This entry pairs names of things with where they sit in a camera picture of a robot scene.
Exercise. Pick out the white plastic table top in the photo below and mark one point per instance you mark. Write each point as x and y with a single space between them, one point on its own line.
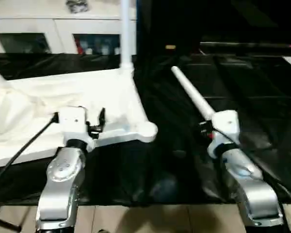
48 102

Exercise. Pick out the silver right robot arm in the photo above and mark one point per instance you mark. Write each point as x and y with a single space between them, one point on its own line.
250 184

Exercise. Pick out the black plastic mat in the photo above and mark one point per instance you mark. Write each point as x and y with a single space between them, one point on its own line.
252 87

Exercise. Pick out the red bottle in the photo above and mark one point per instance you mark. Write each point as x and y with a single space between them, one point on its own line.
80 46

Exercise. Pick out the small yellow label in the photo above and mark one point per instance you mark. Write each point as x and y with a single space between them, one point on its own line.
170 47

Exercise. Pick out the black low shelf board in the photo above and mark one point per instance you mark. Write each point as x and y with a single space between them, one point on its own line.
250 46

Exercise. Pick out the white sideboard cabinet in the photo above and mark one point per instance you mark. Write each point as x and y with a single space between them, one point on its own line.
53 24

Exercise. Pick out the grey crumpled object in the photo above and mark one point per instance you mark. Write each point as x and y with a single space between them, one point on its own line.
77 6

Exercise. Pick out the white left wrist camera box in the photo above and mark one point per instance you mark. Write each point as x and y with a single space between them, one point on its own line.
73 124

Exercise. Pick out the black folding table frame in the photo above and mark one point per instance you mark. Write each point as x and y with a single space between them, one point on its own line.
2 224

